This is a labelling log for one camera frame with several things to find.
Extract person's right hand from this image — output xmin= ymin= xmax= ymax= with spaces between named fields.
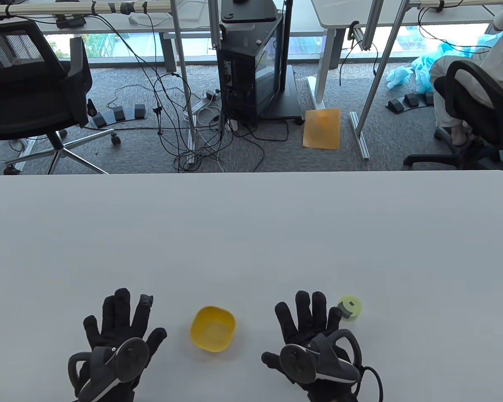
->
xmin=261 ymin=290 xmax=363 ymax=402

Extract person's left hand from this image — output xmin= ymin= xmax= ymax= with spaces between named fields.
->
xmin=75 ymin=288 xmax=168 ymax=402

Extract small yellow dish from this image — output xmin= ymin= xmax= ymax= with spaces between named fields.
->
xmin=190 ymin=306 xmax=236 ymax=353

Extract black left hand controller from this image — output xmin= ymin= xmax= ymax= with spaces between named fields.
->
xmin=68 ymin=337 xmax=148 ymax=402

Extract black hand controller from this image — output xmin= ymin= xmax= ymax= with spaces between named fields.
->
xmin=68 ymin=337 xmax=148 ymax=402
xmin=279 ymin=330 xmax=362 ymax=385

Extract black right hand controller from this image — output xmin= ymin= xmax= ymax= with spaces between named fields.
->
xmin=279 ymin=330 xmax=362 ymax=385

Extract yellow sheet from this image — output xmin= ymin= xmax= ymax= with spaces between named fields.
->
xmin=303 ymin=108 xmax=341 ymax=150

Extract black foot pedal set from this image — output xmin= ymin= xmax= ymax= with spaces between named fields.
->
xmin=386 ymin=93 xmax=436 ymax=113
xmin=88 ymin=99 xmax=146 ymax=129

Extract black computer tower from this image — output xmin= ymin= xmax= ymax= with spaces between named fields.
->
xmin=217 ymin=10 xmax=285 ymax=123
xmin=221 ymin=0 xmax=304 ymax=125

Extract white power strip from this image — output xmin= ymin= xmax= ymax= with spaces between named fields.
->
xmin=184 ymin=89 xmax=223 ymax=126

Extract black mesh office chair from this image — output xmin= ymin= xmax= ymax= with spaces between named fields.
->
xmin=0 ymin=20 xmax=122 ymax=175

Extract small light blue bag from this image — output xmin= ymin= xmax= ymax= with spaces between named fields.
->
xmin=386 ymin=66 xmax=414 ymax=89

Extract large blue plastic bag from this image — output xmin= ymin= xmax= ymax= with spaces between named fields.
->
xmin=411 ymin=33 xmax=496 ymax=93

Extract white desk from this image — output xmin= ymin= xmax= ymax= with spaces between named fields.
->
xmin=307 ymin=0 xmax=503 ymax=113
xmin=0 ymin=0 xmax=212 ymax=72

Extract beige padded bar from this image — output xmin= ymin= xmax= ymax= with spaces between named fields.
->
xmin=0 ymin=0 xmax=172 ymax=18
xmin=409 ymin=0 xmax=491 ymax=9

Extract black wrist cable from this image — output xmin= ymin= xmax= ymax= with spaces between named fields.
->
xmin=352 ymin=366 xmax=384 ymax=402

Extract black floor cable tangle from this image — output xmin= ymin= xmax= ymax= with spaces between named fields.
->
xmin=153 ymin=71 xmax=267 ymax=173

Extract aluminium frame post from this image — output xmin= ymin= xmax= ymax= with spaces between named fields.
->
xmin=349 ymin=0 xmax=409 ymax=160
xmin=170 ymin=0 xmax=198 ymax=165
xmin=207 ymin=0 xmax=223 ymax=50

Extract short aluminium post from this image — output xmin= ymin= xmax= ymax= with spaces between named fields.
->
xmin=347 ymin=0 xmax=384 ymax=52

